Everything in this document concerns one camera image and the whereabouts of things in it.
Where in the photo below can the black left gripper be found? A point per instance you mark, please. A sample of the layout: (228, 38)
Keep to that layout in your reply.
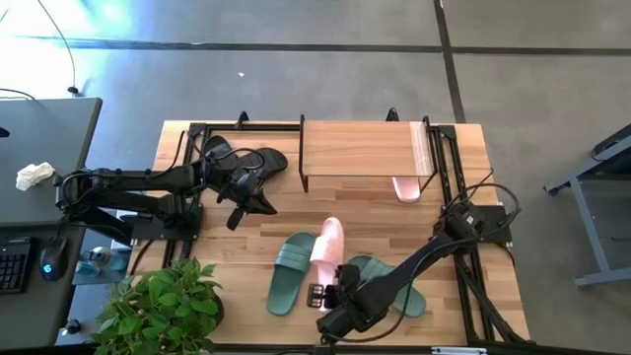
(239, 190)

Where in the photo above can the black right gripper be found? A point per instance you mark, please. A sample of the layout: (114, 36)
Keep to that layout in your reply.
(350, 286)

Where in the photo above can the green rubber slide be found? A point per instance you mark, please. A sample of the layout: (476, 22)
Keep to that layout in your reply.
(374, 268)
(288, 281)

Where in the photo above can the black rubber slide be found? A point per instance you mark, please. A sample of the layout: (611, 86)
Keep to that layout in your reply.
(271, 160)
(214, 145)

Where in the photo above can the pink rubber slide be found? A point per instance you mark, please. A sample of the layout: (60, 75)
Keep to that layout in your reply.
(328, 241)
(406, 190)

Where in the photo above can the wooden shelf black metal frame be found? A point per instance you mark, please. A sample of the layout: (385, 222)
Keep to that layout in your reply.
(360, 148)

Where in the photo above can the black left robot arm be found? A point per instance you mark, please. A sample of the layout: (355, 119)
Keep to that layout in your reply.
(138, 180)

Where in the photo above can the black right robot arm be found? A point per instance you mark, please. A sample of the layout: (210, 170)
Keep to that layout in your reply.
(404, 276)

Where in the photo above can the green potted plant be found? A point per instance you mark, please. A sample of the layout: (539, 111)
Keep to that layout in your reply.
(158, 305)

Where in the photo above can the black desk foot bar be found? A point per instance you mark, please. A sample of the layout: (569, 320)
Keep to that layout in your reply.
(106, 228)

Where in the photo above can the teal water bottle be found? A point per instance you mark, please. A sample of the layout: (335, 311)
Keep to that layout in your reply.
(98, 257)

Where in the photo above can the black computer mouse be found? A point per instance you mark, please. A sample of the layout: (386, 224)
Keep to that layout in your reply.
(53, 259)

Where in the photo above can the small black round object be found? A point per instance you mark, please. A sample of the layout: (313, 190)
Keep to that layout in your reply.
(73, 326)

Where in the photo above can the crumpled white tissue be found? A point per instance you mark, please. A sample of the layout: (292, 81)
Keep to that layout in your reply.
(34, 175)

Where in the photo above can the grey metal table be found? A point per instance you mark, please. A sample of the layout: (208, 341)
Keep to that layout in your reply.
(601, 280)

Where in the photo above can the black keyboard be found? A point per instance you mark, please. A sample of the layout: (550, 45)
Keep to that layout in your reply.
(12, 266)

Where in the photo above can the small black desk object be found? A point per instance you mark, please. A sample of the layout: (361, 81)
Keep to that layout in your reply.
(4, 132)

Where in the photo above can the black aluminium table frame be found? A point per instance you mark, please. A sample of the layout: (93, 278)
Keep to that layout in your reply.
(256, 127)

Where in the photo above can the black frame bracket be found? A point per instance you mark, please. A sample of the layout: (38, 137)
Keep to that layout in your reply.
(392, 115)
(242, 118)

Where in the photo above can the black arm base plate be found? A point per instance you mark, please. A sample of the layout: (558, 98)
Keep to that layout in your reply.
(498, 222)
(162, 229)

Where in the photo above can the silver metal bracket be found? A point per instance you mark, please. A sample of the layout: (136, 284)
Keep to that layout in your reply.
(458, 351)

